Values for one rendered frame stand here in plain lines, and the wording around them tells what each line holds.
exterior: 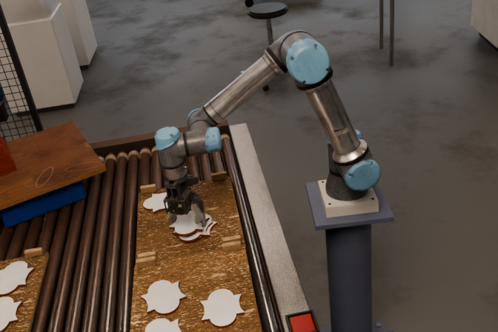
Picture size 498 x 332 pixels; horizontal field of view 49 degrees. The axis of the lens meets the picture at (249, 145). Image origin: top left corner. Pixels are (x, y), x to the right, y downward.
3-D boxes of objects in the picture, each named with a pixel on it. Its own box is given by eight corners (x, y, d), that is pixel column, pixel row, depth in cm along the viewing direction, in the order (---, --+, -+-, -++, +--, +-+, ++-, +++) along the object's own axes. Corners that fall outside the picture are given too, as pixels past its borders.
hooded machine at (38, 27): (87, 84, 563) (52, -40, 501) (77, 110, 512) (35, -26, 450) (26, 93, 562) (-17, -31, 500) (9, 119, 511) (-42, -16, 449)
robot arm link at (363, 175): (373, 162, 187) (307, 23, 162) (389, 184, 173) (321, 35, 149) (341, 178, 188) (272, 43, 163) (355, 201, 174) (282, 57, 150)
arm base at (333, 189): (359, 175, 205) (359, 152, 200) (374, 196, 191) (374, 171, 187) (320, 183, 203) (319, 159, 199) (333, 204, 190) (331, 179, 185)
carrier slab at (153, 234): (230, 178, 210) (230, 176, 209) (246, 247, 175) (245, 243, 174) (138, 196, 208) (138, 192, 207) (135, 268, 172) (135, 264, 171)
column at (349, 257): (384, 321, 258) (385, 164, 215) (407, 392, 225) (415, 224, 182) (304, 330, 259) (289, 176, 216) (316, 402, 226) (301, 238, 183)
